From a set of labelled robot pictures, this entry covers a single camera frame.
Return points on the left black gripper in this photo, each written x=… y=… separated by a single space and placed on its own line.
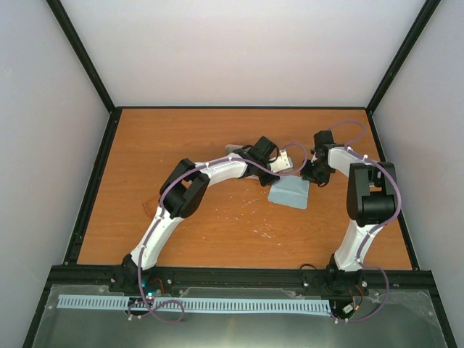
x=264 y=180

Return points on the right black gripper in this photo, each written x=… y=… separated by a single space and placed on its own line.
x=306 y=176

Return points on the light blue cleaning cloth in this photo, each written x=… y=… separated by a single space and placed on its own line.
x=290 y=191

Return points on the pink glasses case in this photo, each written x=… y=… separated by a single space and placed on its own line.
x=230 y=148

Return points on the transparent orange sunglasses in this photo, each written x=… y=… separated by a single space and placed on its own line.
x=150 y=207

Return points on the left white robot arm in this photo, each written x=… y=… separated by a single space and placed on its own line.
x=183 y=191

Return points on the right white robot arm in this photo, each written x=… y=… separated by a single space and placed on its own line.
x=373 y=201

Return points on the black aluminium frame rail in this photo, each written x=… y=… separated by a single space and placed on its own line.
x=173 y=279

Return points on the light blue slotted cable duct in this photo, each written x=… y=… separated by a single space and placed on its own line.
x=198 y=305

